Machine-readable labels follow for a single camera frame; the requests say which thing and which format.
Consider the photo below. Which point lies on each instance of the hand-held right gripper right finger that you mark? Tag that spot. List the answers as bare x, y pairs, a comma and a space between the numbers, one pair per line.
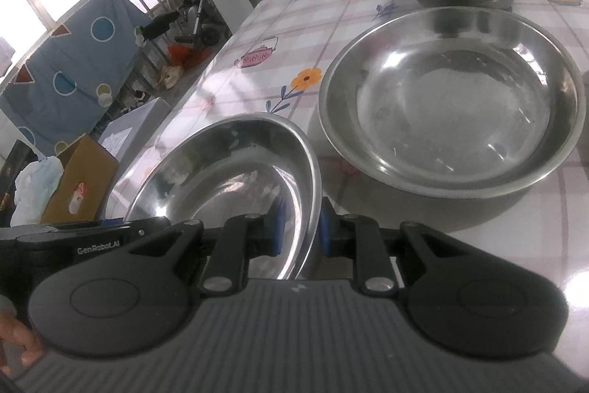
324, 232

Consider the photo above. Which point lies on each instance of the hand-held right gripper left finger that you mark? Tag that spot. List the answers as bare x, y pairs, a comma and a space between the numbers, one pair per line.
278, 232

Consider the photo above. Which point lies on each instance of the large shallow steel plate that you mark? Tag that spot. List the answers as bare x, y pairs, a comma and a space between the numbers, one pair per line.
451, 103
221, 181

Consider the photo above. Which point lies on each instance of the person's left hand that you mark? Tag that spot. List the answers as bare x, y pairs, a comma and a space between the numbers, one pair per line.
20, 342

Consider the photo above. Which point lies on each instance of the white crumpled plastic bag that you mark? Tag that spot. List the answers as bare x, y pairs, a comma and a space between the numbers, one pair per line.
34, 190

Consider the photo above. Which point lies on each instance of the brown cardboard box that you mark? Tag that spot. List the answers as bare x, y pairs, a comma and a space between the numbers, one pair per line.
83, 181

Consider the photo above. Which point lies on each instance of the white box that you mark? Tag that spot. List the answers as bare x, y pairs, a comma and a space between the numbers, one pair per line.
133, 126

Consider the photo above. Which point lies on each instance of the checked floral tablecloth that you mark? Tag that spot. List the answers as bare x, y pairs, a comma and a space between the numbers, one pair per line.
230, 66

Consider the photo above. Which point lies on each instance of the blue patterned sheet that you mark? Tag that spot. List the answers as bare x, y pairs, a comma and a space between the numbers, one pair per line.
73, 66

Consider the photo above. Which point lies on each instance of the red plastic bag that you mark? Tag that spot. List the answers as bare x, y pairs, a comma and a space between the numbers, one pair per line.
186, 54

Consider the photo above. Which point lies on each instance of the grey stroller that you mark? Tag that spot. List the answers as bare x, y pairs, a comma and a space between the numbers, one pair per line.
202, 22

